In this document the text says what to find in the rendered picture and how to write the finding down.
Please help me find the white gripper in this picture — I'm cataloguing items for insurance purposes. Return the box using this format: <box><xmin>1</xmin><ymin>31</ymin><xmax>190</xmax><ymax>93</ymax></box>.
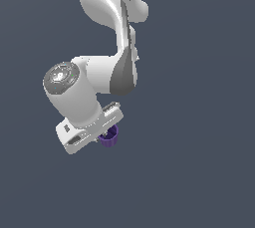
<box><xmin>55</xmin><ymin>102</ymin><xmax>125</xmax><ymax>155</ymax></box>

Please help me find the purple ribbed cup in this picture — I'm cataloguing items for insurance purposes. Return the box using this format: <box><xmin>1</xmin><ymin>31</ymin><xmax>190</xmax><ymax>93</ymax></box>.
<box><xmin>98</xmin><ymin>123</ymin><xmax>120</xmax><ymax>148</ymax></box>

